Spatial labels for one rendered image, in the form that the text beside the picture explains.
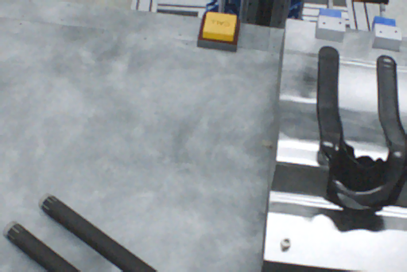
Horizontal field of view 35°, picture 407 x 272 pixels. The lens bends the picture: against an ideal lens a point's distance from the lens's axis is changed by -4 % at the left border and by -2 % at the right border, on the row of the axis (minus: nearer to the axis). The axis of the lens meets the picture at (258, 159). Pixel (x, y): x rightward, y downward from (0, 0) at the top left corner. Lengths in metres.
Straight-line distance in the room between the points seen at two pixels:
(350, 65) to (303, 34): 0.11
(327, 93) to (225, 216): 0.28
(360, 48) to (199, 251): 0.49
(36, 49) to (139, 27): 0.21
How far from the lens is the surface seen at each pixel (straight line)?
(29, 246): 1.02
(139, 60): 1.28
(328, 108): 1.13
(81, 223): 1.01
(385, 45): 1.25
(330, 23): 1.23
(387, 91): 1.19
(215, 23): 1.31
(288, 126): 1.03
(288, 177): 1.00
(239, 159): 1.14
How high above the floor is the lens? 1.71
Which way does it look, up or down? 53 degrees down
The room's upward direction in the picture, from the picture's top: 11 degrees clockwise
